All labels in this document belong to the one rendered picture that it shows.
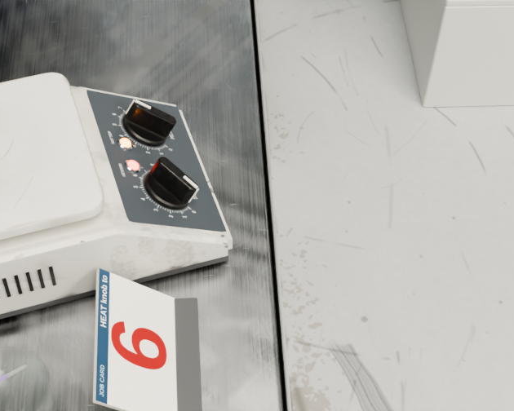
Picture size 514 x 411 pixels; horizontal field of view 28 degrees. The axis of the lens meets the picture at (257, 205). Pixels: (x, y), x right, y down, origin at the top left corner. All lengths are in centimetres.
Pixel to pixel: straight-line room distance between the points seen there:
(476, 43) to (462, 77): 3
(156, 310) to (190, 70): 23
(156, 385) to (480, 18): 33
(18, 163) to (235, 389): 19
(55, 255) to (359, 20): 35
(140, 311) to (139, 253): 4
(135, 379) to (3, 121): 18
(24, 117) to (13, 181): 5
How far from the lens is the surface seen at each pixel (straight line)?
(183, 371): 64
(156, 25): 84
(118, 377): 61
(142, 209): 64
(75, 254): 63
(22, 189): 62
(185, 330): 65
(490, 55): 76
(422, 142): 77
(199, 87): 79
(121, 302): 63
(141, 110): 68
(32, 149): 64
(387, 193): 73
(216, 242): 66
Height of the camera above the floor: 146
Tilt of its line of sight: 52 degrees down
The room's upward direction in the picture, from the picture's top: 3 degrees clockwise
